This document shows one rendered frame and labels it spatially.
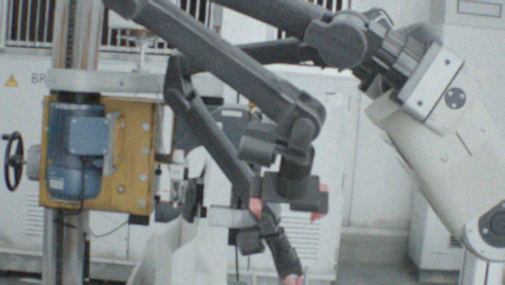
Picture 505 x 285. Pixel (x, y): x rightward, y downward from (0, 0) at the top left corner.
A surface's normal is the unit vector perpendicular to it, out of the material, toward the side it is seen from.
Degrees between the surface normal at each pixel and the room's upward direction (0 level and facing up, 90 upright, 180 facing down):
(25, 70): 90
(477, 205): 115
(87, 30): 90
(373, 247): 90
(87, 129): 90
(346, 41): 107
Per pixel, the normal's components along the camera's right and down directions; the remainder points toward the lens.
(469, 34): 0.01, 0.10
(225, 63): -0.19, 0.32
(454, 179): 0.30, 0.52
